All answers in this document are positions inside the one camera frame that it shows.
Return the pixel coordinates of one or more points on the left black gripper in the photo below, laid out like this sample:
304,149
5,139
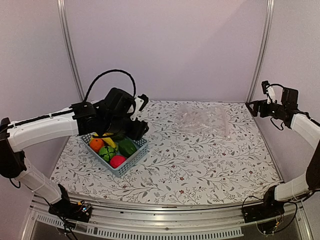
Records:
138,132

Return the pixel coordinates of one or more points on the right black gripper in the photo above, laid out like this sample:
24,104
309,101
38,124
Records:
263,103

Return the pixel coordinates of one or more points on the yellow toy banana bunch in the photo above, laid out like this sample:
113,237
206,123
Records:
106,137

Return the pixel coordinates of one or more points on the orange toy fruit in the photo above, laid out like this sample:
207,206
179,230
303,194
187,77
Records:
96,144

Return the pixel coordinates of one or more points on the green toy watermelon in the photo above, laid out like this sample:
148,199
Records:
107,153

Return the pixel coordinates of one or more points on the red toy apple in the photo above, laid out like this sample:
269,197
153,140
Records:
117,161

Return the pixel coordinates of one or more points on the clear zip top bag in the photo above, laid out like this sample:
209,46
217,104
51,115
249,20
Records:
196,119

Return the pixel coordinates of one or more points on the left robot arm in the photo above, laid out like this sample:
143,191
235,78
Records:
77,120

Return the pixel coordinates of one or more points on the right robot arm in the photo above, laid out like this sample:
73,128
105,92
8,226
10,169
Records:
293,138

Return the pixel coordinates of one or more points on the green toy bell pepper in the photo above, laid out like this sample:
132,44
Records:
126,148

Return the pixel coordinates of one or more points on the light blue plastic basket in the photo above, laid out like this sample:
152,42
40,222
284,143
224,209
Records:
142,149

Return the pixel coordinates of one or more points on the floral table cloth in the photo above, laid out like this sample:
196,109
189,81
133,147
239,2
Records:
182,167

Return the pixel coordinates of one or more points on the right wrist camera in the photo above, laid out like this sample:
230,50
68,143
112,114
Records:
268,90

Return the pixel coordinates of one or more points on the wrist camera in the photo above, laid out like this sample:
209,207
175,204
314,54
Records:
268,90
140,102

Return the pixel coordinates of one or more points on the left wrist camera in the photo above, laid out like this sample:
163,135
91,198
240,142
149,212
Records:
140,102

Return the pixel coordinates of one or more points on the right aluminium frame post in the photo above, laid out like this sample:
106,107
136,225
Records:
270,5

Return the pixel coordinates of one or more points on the aluminium frame post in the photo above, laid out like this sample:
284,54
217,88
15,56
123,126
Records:
69,48
270,5

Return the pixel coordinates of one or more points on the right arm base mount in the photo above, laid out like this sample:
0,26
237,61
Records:
268,208

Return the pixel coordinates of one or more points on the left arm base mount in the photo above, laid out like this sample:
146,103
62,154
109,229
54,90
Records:
64,208

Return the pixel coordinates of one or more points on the front aluminium rail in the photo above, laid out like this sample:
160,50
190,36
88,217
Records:
120,220

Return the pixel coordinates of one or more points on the left aluminium frame post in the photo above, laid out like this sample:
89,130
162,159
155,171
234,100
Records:
69,48

